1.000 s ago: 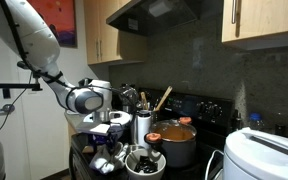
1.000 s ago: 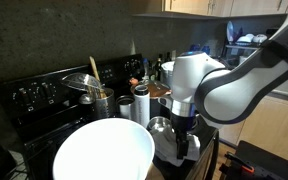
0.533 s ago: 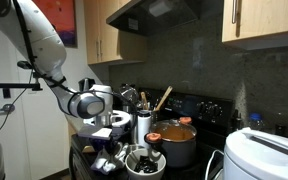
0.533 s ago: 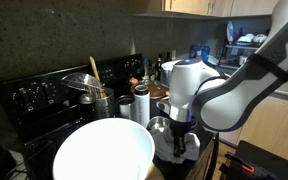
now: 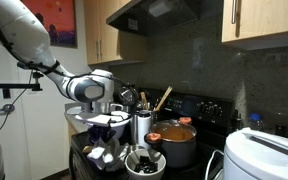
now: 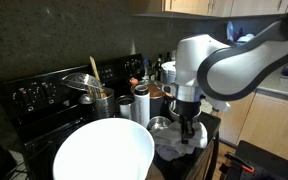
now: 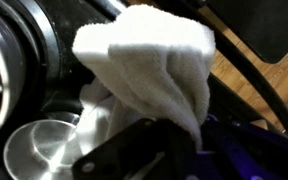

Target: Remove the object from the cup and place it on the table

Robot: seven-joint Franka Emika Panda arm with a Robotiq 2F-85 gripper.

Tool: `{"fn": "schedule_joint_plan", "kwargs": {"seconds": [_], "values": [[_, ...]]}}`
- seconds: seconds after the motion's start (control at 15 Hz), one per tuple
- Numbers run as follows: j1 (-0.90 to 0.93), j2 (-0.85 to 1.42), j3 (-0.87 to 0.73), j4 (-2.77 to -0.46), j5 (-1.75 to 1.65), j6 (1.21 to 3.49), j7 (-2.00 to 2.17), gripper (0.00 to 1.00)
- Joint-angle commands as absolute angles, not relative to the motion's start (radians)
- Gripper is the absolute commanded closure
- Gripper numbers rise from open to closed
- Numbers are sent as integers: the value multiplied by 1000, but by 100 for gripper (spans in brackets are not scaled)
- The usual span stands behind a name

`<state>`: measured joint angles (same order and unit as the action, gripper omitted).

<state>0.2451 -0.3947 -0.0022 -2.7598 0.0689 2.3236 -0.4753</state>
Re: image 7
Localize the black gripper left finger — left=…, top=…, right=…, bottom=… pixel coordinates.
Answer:
left=71, top=118, right=199, bottom=180

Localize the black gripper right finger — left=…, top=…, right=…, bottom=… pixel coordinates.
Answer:
left=197, top=113, right=288, bottom=180

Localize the white terry towel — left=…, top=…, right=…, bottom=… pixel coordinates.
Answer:
left=71, top=3, right=217, bottom=158

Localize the stainless steel cup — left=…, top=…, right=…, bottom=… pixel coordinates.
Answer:
left=2, top=118, right=84, bottom=180

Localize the black floor mat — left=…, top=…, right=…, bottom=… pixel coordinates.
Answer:
left=206, top=0, right=288, bottom=65

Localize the black electric stove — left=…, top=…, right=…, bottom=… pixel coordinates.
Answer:
left=0, top=0, right=287, bottom=180

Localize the small grey ceramic bowl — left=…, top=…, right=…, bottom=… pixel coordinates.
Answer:
left=0, top=2, right=29, bottom=146

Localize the black cable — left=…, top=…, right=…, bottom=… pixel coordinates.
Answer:
left=197, top=6, right=288, bottom=143

